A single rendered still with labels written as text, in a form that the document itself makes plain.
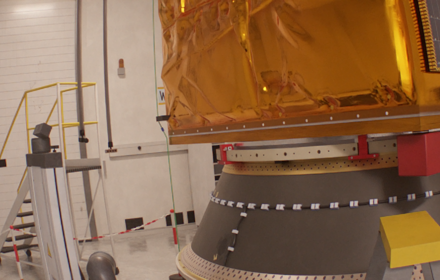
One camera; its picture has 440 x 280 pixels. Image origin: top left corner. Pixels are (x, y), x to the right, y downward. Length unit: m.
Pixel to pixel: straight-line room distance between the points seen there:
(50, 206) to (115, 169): 8.46
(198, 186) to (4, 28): 4.85
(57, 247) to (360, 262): 1.08
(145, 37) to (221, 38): 7.85
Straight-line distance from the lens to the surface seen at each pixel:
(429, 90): 1.74
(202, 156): 9.81
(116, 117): 10.01
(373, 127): 1.85
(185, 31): 2.96
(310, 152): 2.11
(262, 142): 2.32
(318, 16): 1.99
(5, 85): 9.47
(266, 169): 2.30
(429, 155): 1.74
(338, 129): 1.99
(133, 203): 10.12
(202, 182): 9.92
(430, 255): 1.14
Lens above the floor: 1.80
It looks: level
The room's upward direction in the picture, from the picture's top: 5 degrees counter-clockwise
